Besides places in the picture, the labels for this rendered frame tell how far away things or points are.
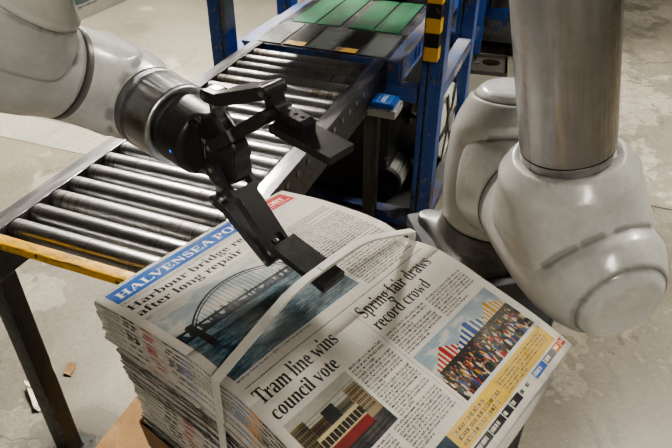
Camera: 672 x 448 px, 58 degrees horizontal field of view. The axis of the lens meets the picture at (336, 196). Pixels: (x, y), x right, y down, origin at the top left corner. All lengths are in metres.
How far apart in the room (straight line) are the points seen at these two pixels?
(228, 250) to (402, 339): 0.23
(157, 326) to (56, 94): 0.24
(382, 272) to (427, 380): 0.13
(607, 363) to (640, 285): 1.62
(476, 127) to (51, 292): 2.05
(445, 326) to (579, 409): 1.56
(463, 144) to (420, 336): 0.35
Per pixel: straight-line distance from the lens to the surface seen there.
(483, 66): 4.44
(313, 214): 0.74
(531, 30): 0.60
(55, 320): 2.48
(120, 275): 1.27
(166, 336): 0.60
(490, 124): 0.83
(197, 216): 1.44
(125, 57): 0.69
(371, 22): 2.64
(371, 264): 0.66
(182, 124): 0.61
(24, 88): 0.63
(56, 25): 0.61
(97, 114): 0.68
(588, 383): 2.23
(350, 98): 1.94
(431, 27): 2.14
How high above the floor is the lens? 1.61
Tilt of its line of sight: 34 degrees down
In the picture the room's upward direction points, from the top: straight up
